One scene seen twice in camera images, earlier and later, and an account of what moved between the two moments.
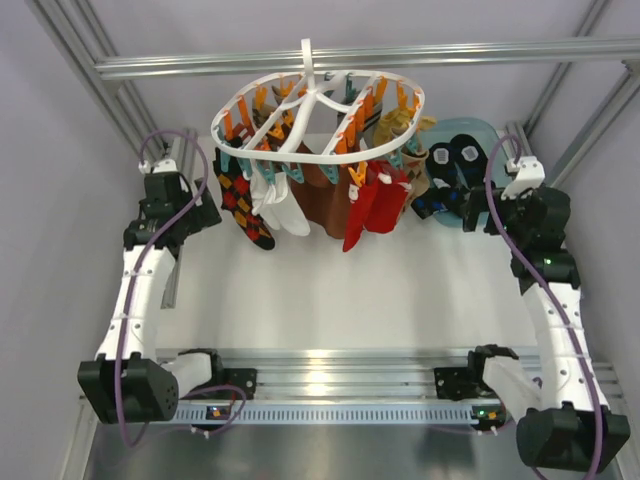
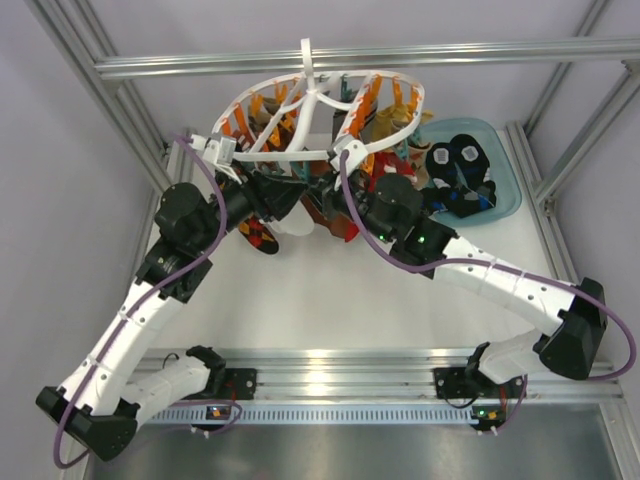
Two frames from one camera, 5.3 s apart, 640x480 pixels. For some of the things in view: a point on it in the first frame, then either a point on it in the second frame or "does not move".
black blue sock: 470,159 does not move
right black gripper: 478,202 -> 328,192
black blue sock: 445,190 does not move
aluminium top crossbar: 478,56 does not move
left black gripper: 204,215 -> 271,197
